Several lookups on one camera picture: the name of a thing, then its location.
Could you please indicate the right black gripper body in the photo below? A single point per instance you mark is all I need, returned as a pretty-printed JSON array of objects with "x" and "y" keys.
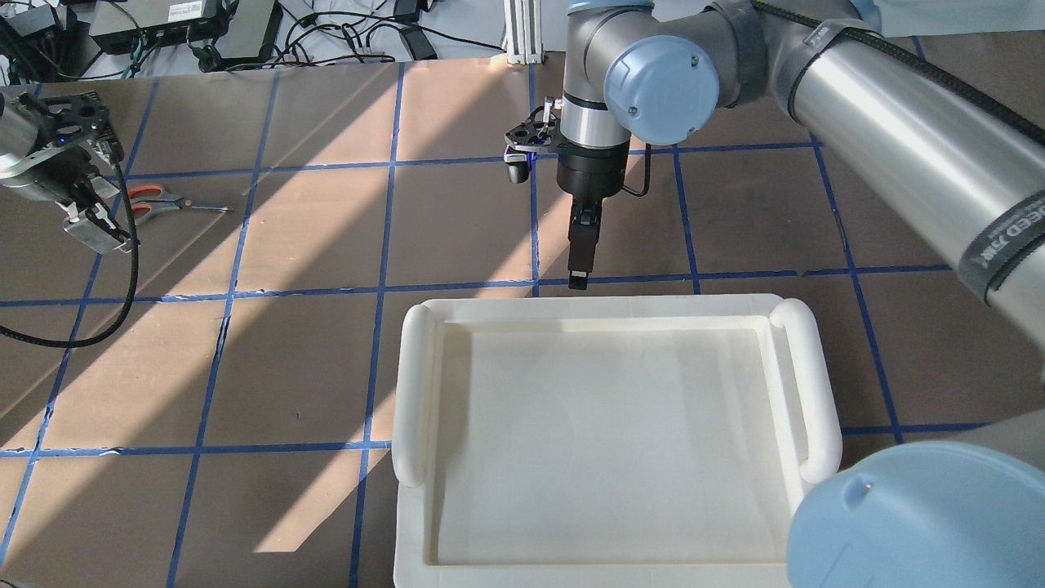
[{"x": 586, "y": 175}]

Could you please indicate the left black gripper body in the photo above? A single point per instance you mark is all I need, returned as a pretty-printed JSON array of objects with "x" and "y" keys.
[{"x": 42, "y": 184}]

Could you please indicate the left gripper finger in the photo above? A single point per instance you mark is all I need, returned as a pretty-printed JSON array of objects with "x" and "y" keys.
[
  {"x": 73, "y": 223},
  {"x": 100, "y": 231}
]

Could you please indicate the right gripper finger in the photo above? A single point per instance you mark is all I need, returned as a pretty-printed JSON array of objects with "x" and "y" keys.
[
  {"x": 578, "y": 264},
  {"x": 591, "y": 218}
]

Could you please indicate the grey orange scissors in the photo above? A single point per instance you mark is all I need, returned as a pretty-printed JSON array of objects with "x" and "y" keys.
[{"x": 151, "y": 200}]

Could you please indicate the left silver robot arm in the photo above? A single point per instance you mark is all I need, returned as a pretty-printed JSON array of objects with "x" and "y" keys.
[{"x": 29, "y": 181}]

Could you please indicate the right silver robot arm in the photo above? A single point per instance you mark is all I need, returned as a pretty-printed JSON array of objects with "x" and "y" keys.
[{"x": 957, "y": 166}]

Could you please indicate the white plastic tray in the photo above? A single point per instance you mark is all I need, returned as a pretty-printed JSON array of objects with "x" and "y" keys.
[{"x": 623, "y": 441}]

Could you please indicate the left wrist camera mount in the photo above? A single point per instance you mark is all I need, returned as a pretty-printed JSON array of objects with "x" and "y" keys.
[{"x": 33, "y": 127}]

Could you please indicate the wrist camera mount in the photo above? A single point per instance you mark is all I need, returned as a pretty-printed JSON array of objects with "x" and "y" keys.
[
  {"x": 538, "y": 134},
  {"x": 33, "y": 127}
]

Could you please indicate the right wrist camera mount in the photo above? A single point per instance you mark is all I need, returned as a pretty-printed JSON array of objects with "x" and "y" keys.
[{"x": 538, "y": 134}]

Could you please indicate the aluminium frame post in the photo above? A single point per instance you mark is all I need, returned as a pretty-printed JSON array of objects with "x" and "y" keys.
[{"x": 523, "y": 42}]

